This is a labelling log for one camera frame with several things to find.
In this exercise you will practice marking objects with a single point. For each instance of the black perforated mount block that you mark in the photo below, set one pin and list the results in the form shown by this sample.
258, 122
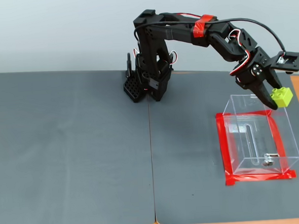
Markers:
133, 88

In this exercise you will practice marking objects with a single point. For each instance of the red tape strip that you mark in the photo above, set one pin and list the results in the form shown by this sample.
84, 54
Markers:
224, 148
257, 178
243, 113
278, 139

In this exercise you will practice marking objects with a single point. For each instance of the black square wrist camera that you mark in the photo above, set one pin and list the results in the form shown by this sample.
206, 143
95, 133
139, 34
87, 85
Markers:
298, 56

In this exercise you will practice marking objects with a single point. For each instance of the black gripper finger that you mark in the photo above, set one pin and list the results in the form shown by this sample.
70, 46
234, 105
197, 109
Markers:
264, 94
271, 77

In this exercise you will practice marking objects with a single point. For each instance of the gray table mat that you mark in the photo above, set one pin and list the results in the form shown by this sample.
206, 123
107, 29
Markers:
208, 202
65, 147

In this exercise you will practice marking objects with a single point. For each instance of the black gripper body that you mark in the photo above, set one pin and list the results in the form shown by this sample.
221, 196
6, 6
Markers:
263, 72

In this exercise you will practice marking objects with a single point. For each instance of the silver metal latch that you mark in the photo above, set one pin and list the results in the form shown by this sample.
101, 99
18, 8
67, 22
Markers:
268, 162

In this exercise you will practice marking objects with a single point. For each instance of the red tape band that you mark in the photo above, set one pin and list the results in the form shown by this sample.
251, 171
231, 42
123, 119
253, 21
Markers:
200, 26

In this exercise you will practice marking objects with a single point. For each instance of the transparent acrylic box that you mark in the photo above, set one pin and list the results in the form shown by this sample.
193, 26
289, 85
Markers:
257, 135

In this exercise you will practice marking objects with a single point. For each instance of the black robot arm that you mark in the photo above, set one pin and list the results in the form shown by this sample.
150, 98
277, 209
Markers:
175, 31

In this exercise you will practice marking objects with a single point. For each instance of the green lego block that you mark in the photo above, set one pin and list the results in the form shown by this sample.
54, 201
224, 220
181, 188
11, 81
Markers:
283, 99

